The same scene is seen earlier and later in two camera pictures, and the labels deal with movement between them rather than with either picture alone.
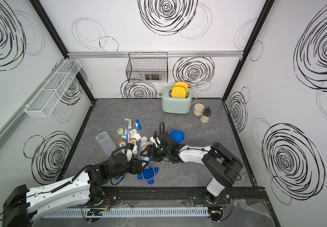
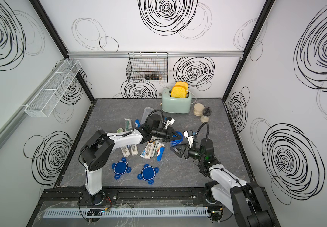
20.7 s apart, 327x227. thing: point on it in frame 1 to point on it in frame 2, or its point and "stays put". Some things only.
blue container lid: (148, 174) stays put
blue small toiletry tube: (138, 124) stays put
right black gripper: (150, 148) to (185, 150)
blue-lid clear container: (142, 145) to (146, 111)
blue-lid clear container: (177, 135) stays put
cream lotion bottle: (133, 140) stays put
